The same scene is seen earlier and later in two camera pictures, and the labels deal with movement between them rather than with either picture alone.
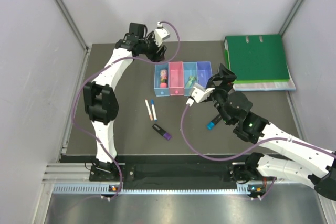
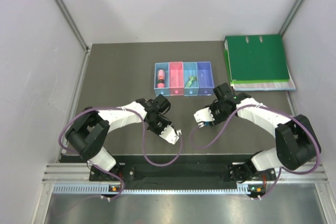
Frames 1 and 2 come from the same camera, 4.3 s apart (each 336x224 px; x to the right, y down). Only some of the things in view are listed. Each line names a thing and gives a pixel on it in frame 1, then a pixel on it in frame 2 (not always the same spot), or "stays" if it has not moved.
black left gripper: [151, 38] -> [158, 132]
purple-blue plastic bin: [204, 73] stays
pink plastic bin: [176, 78] stays
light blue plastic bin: [190, 76] stays
